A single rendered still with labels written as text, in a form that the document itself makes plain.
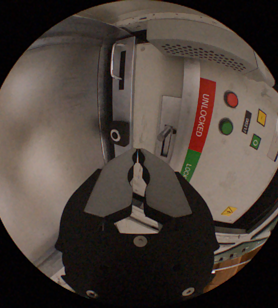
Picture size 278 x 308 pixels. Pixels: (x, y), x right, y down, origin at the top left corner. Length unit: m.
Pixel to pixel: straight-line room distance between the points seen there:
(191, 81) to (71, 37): 0.26
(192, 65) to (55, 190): 0.37
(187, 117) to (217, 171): 0.16
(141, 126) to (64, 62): 0.24
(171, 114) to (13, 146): 0.32
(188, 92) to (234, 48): 0.12
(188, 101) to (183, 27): 0.13
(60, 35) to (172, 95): 0.29
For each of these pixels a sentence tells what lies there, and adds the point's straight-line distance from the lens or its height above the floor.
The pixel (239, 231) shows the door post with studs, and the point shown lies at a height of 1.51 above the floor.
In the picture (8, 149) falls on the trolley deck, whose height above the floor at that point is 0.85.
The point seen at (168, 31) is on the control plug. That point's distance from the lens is 0.15.
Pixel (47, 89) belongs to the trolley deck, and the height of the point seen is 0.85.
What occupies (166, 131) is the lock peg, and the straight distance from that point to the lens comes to 0.22.
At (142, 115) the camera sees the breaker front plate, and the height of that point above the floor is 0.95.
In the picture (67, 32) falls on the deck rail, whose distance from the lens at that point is 0.28.
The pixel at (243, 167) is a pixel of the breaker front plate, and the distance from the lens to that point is 0.30.
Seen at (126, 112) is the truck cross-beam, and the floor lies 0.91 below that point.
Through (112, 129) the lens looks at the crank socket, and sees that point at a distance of 0.29.
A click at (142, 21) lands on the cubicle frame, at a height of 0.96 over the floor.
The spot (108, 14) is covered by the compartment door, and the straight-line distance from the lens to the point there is 0.36.
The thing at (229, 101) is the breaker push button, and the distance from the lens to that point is 0.23.
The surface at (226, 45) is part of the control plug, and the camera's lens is 0.15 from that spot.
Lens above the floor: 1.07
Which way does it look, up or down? 23 degrees down
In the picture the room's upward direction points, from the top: 109 degrees clockwise
